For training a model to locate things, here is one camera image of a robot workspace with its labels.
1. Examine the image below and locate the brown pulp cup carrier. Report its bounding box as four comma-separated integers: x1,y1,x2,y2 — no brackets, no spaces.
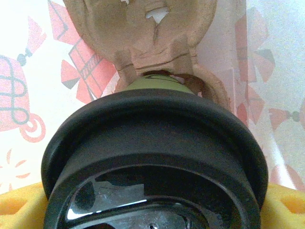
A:
63,0,233,113

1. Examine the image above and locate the green paper coffee cup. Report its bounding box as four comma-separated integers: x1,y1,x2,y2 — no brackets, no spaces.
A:
125,73,191,95

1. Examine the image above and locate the white red printed paper bag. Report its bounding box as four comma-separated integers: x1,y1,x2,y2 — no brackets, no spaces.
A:
0,0,305,198

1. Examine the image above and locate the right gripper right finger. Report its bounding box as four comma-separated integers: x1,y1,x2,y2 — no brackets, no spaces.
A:
258,183,305,229

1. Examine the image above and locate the black coffee cup lid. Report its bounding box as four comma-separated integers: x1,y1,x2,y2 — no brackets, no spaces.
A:
41,88,269,229

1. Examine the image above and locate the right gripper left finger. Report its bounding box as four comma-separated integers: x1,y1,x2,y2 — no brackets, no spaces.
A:
0,182,50,229

